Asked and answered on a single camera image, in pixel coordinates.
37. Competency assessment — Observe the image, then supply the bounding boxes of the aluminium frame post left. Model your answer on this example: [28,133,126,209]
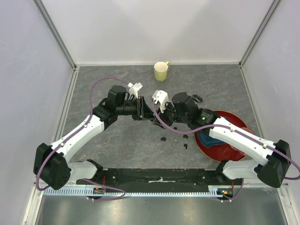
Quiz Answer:
[32,0,77,71]

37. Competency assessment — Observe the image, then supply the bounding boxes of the blue leaf-shaped dish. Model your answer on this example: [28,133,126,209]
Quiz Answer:
[197,132,224,148]

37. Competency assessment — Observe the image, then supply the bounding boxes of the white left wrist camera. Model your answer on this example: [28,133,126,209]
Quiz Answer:
[127,82,143,98]

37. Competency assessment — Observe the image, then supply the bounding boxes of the aluminium frame post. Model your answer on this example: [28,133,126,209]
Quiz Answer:
[32,0,77,71]
[239,0,283,68]

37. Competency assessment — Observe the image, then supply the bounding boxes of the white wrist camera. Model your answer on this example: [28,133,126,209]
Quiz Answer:
[152,90,169,113]
[127,82,143,98]

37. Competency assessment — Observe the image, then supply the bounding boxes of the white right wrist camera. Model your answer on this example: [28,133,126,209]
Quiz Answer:
[152,90,169,113]

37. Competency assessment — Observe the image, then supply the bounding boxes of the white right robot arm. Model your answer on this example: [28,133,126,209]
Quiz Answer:
[152,90,291,188]

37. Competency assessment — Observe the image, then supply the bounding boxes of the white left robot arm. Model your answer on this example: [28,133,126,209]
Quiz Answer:
[33,83,154,190]

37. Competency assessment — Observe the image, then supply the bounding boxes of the aluminium frame post right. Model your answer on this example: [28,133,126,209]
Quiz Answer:
[239,0,283,68]

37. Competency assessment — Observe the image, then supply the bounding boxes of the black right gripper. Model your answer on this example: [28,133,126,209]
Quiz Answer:
[153,100,189,130]

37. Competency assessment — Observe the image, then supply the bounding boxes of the red round plate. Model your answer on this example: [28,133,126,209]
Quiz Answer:
[195,110,255,162]

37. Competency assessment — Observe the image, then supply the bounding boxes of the pale green mug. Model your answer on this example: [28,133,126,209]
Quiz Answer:
[154,61,169,82]

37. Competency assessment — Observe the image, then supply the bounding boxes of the white slotted cable duct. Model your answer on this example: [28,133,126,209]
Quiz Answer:
[43,184,235,197]

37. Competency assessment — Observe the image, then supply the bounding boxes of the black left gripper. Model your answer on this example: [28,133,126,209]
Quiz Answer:
[117,96,154,121]

